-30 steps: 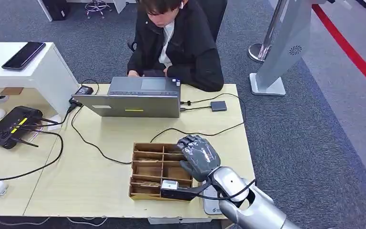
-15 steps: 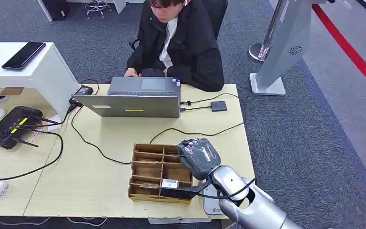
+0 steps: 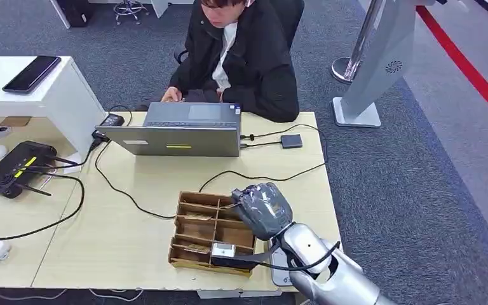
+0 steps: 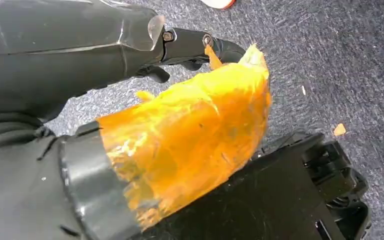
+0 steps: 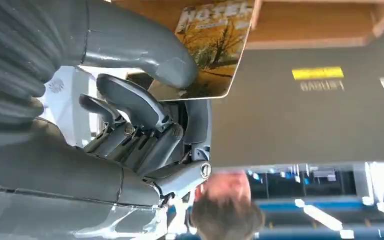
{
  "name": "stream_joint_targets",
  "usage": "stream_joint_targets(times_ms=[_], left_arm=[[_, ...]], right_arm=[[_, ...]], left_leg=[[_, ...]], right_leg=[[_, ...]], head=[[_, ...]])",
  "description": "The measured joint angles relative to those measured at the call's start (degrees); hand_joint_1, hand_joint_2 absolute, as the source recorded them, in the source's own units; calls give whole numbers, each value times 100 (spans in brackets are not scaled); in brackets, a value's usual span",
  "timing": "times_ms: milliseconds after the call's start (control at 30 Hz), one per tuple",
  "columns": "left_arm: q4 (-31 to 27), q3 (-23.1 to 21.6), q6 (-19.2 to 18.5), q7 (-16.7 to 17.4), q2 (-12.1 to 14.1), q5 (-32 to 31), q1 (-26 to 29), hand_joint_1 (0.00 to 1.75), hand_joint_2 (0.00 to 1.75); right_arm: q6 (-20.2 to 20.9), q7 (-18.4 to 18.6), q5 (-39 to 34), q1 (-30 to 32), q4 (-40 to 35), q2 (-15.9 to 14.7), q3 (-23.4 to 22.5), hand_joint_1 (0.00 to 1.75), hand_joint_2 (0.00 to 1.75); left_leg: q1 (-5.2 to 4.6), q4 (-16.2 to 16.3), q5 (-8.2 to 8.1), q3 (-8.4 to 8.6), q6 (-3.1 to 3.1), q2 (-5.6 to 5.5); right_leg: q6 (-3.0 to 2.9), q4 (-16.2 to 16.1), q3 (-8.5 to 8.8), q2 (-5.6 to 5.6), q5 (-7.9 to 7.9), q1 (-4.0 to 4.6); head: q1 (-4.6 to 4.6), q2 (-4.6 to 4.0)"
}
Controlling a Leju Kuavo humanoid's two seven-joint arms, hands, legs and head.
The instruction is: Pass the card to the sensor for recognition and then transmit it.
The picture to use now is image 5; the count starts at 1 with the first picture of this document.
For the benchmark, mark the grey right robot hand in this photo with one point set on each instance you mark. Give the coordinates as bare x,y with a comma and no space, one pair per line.
62,179

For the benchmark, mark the ribbed grey right arm sleeve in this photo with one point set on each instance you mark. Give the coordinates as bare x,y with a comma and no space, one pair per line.
13,56

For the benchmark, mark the person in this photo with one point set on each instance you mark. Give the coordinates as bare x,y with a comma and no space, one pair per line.
225,212

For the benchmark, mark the yellow label sticker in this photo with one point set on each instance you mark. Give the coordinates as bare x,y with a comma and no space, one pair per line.
318,73

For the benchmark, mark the wooden card box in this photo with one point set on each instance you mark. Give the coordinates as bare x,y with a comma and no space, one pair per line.
311,20

